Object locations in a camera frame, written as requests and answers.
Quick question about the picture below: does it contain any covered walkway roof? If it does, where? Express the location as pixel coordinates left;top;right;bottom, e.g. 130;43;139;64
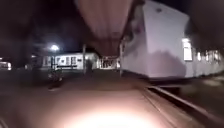
74;0;146;58

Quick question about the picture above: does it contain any concrete kerb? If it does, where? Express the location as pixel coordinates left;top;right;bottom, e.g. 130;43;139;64
142;84;224;128

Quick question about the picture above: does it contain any street lamp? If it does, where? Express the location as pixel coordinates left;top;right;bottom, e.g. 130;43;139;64
49;43;61;72

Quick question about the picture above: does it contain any low white building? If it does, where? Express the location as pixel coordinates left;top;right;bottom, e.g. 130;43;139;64
31;51;101;71

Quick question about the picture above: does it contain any walkway roof post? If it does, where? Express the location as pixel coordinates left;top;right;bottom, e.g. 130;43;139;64
82;43;88;76
119;42;125;77

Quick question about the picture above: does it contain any large white building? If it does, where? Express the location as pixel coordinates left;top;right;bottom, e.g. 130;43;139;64
119;0;224;82

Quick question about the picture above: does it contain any grey concrete path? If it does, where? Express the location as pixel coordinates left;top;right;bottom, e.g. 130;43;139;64
0;77;209;128

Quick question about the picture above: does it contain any grass strip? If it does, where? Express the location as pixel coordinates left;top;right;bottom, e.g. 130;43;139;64
179;75;224;118

